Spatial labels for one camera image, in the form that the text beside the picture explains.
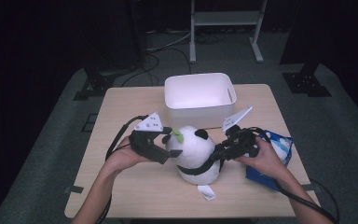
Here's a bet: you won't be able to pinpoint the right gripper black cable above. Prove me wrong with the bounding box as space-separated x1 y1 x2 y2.
251 126 340 224

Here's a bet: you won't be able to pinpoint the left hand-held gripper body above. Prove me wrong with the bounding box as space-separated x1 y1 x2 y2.
129 112 172 165

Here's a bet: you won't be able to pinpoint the black stand base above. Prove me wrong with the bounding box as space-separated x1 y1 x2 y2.
282 62 332 98
73 66 116 102

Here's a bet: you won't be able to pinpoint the blue wet wipe pack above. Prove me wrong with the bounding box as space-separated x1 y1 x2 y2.
245 129 294 191

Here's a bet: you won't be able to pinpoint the black floor tape square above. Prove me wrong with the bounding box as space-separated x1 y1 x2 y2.
81 113 98 133

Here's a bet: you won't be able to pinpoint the white plastic bin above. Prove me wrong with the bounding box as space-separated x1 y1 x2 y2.
163 72 238 129

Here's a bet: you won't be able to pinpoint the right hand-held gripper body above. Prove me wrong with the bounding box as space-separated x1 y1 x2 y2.
222 105 260 161

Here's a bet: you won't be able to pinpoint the person's left hand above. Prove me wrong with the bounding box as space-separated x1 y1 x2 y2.
105 136 152 174

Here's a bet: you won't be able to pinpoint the person's right hand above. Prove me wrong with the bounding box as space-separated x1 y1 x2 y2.
234 136 288 183

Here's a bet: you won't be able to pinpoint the floor cables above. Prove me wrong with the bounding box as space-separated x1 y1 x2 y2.
120 27 227 88

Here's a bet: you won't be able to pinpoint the dark floor tape strip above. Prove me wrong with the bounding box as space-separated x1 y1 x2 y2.
299 183 322 191
64 185 84 194

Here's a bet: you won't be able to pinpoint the white metal stand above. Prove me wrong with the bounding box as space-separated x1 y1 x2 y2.
189 0 269 64

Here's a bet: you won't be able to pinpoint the panda plush toy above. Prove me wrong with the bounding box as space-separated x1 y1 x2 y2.
162 125 225 201

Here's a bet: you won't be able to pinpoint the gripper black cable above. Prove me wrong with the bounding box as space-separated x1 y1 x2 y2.
95 115 149 224
251 126 340 224

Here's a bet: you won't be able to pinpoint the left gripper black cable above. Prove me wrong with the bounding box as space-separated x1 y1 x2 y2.
95 115 149 224

